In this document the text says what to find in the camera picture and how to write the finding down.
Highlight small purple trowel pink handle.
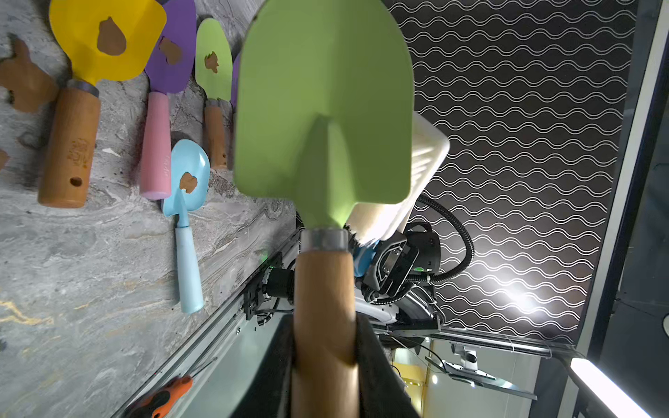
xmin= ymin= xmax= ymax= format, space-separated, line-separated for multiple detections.
xmin=230 ymin=53 xmax=241 ymax=111

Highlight light green trowel wooden handle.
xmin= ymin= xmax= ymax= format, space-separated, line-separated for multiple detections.
xmin=194 ymin=17 xmax=233 ymax=170

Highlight yellow square trowel wooden handle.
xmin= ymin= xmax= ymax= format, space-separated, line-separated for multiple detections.
xmin=38 ymin=0 xmax=167 ymax=208

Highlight white brush blue handle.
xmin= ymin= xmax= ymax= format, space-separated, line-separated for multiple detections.
xmin=346 ymin=111 xmax=451 ymax=276

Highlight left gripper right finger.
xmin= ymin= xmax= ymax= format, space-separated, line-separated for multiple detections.
xmin=355 ymin=314 xmax=419 ymax=417

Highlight light green square trowel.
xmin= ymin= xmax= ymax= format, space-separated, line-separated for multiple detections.
xmin=233 ymin=1 xmax=414 ymax=417

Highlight light blue trowel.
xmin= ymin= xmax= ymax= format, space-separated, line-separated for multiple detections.
xmin=161 ymin=139 xmax=211 ymax=315

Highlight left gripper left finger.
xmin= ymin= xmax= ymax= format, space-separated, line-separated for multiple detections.
xmin=231 ymin=315 xmax=294 ymax=417

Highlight orange handled screwdriver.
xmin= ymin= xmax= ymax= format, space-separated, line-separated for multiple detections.
xmin=126 ymin=357 xmax=217 ymax=418

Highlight brown soil pieces on table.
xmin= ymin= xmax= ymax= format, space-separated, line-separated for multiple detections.
xmin=1 ymin=33 xmax=59 ymax=150

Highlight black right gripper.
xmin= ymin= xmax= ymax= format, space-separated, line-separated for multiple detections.
xmin=360 ymin=222 xmax=441 ymax=305

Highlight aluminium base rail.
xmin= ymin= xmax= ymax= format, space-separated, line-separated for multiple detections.
xmin=109 ymin=229 xmax=304 ymax=418

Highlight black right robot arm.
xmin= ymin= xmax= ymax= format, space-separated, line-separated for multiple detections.
xmin=354 ymin=193 xmax=475 ymax=337

